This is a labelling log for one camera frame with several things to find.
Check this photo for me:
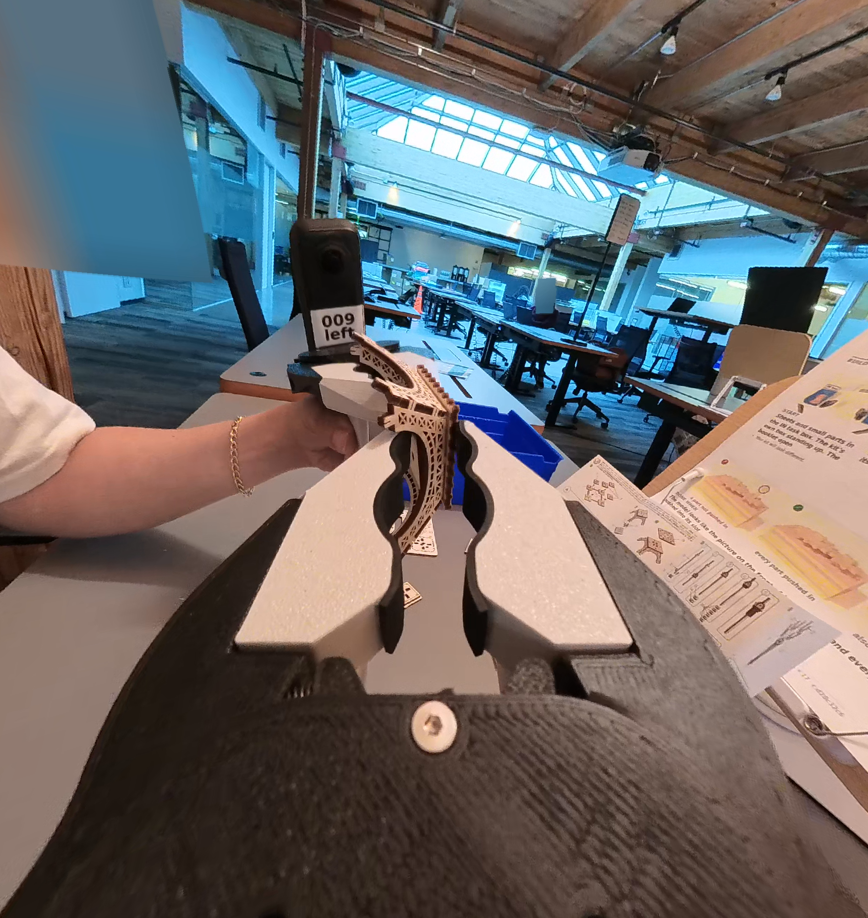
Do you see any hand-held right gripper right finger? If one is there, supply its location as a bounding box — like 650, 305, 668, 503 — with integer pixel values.
451, 419, 636, 694

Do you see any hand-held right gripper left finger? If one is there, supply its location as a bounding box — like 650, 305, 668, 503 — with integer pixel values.
233, 426, 415, 691

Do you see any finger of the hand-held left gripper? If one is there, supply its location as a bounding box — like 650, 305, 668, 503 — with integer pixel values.
318, 361, 393, 433

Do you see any wooden tower base model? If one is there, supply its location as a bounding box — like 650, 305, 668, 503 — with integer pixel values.
350, 330, 461, 558

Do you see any person's left forearm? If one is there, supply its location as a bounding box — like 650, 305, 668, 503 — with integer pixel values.
0, 412, 277, 540

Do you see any white desk with orange edge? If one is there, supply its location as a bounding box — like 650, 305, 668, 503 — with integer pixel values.
219, 313, 549, 433

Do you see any grey desk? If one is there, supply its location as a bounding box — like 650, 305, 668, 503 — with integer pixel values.
0, 391, 868, 918

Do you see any person's left hand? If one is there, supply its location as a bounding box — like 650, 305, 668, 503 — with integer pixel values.
260, 391, 364, 474

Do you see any black office chair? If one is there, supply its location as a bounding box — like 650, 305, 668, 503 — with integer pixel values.
217, 235, 271, 354

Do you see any blue plastic bin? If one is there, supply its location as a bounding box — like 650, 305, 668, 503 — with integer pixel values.
404, 400, 565, 504

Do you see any wooden ceiling column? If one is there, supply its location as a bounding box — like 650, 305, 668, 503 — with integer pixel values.
296, 27, 333, 225

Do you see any line-drawing instruction sheet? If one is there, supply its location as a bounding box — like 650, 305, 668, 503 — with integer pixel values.
558, 454, 842, 698

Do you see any skylight window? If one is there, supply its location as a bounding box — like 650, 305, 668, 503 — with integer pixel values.
344, 72, 772, 219

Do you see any row of office desks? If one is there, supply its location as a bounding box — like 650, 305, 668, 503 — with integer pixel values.
362, 269, 739, 490

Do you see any colour instruction booklet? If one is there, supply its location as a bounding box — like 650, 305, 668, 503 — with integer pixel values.
656, 314, 868, 865

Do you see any hanging sign board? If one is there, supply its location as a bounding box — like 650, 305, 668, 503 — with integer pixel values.
604, 191, 643, 246

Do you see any beige cardboard box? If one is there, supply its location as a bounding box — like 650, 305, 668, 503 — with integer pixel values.
712, 323, 813, 404

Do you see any ceiling projector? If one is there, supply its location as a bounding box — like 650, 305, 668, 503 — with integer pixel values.
596, 145, 662, 179

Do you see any white shirt sleeve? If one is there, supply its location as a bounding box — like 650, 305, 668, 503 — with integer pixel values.
0, 317, 98, 509

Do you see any black monitor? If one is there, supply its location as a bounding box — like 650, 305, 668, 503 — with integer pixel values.
738, 265, 831, 332

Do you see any gold chain bracelet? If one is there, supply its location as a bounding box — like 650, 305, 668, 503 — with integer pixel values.
229, 415, 255, 499

